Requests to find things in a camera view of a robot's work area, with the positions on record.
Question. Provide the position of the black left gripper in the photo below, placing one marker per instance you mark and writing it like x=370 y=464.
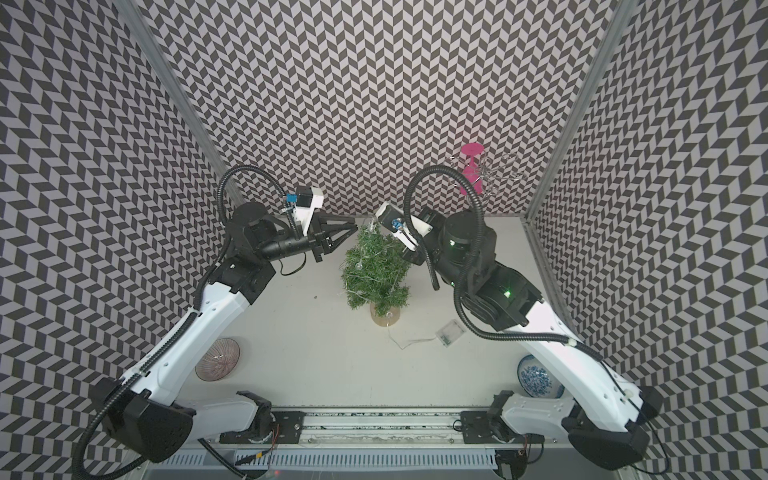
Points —
x=318 y=235

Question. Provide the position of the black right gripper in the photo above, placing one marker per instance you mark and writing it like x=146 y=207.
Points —
x=414 y=257

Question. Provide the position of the small green christmas tree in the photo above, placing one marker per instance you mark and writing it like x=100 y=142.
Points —
x=377 y=273

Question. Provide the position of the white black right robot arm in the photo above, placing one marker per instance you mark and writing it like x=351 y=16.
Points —
x=602 y=415

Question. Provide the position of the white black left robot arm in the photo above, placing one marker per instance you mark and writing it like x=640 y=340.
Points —
x=143 y=409

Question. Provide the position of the clear battery box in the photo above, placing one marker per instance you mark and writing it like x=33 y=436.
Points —
x=450 y=333

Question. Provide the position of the pink wine glass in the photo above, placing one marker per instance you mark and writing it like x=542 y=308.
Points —
x=471 y=153

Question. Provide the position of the pink glass plate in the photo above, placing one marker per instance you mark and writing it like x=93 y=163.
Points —
x=219 y=361

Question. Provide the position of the blue white patterned plate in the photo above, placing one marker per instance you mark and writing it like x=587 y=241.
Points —
x=537 y=381

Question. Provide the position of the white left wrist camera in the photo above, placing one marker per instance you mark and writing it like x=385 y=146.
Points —
x=301 y=205

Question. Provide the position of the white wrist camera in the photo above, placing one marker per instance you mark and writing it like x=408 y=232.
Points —
x=392 y=219
x=301 y=205

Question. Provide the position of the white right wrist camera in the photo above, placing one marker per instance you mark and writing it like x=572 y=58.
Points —
x=392 y=219

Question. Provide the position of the aluminium front rail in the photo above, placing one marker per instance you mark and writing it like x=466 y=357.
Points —
x=384 y=429

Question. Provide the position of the aluminium corner post left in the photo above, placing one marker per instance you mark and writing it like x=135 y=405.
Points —
x=140 y=32

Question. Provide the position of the aluminium corner post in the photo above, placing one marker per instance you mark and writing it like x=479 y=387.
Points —
x=604 y=54
x=140 y=32

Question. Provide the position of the aluminium corner post right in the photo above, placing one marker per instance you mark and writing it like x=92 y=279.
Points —
x=604 y=54

